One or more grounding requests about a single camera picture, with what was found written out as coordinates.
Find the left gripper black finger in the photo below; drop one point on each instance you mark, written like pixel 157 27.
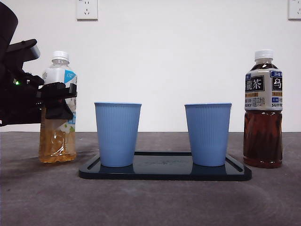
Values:
pixel 56 91

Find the pale tea bottle white label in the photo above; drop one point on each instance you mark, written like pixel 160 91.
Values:
pixel 57 143

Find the dark oolong tea bottle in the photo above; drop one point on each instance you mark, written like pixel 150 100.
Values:
pixel 262 136

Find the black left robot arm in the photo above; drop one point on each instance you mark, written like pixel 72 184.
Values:
pixel 14 103

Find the blue ribbed cup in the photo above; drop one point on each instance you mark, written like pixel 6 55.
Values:
pixel 117 134
pixel 208 134

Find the dark blue tray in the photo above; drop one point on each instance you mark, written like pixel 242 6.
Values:
pixel 164 174

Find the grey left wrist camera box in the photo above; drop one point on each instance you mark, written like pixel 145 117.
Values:
pixel 31 53

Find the white wall socket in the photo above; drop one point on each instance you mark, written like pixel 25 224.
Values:
pixel 295 9
pixel 87 9

